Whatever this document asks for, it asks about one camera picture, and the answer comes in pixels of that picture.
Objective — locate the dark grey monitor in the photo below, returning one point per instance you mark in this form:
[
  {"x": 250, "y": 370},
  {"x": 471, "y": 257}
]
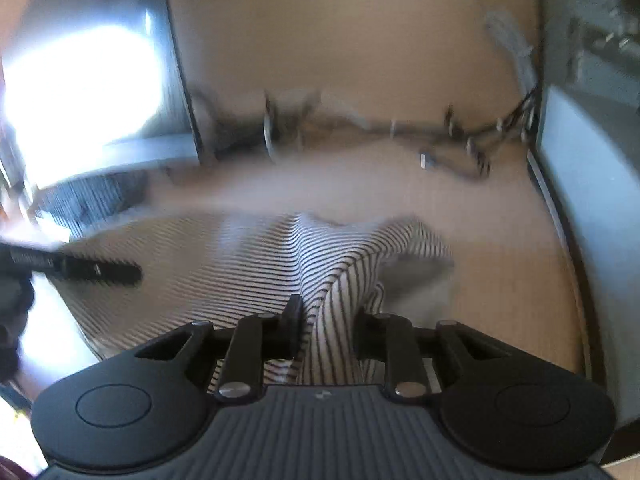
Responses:
[{"x": 100, "y": 60}]

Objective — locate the grey equipment box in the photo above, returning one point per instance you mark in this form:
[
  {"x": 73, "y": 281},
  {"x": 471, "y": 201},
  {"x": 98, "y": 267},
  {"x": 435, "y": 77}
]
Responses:
[{"x": 595, "y": 15}]

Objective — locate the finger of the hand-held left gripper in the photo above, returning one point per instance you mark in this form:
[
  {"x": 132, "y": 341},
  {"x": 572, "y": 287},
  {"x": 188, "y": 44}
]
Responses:
[{"x": 95, "y": 269}]

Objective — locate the dark striped cloth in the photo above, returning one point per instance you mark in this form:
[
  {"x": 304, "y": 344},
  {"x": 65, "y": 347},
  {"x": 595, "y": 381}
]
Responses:
[{"x": 90, "y": 200}]

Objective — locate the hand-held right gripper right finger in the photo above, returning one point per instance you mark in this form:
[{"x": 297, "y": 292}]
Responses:
[{"x": 363, "y": 336}]

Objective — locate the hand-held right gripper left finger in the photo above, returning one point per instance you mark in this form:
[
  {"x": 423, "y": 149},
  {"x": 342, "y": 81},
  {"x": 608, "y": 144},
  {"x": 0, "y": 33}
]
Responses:
[{"x": 293, "y": 331}]

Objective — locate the white black striped shirt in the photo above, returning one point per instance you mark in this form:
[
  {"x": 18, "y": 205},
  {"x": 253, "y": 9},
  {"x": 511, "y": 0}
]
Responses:
[{"x": 320, "y": 270}]

